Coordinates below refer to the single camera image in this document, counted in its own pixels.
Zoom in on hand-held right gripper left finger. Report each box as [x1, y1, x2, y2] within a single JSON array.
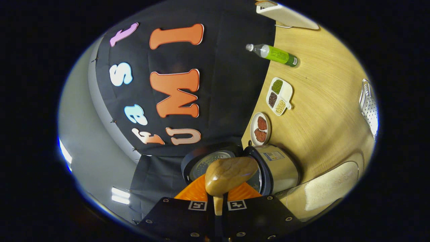
[[139, 175, 215, 242]]

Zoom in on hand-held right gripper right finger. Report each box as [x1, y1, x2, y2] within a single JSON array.
[[222, 181, 303, 242]]

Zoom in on silver black rice cooker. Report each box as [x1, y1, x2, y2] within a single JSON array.
[[181, 143, 300, 196]]

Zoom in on brown wooden spoon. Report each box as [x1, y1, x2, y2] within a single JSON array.
[[205, 157, 259, 215]]

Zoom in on white rice pile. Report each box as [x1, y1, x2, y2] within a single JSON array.
[[304, 161, 359, 211]]

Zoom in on metal wire chopstick holder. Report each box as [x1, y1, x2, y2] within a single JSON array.
[[358, 79, 379, 140]]

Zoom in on clear glass tray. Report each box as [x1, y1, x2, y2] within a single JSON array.
[[275, 153, 365, 222]]

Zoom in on ceiling light panel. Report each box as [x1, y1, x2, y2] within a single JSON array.
[[112, 187, 130, 205], [58, 136, 73, 172]]

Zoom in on white round plate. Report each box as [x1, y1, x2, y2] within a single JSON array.
[[250, 112, 271, 146]]

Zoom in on black backdrop cloth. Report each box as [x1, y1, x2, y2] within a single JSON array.
[[88, 0, 276, 219]]

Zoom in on white divided grain dish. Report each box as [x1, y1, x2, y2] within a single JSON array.
[[266, 77, 294, 116]]

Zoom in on green label water bottle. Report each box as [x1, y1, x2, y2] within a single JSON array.
[[246, 43, 299, 68]]

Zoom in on white toaster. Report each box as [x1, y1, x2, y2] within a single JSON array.
[[255, 0, 319, 31]]

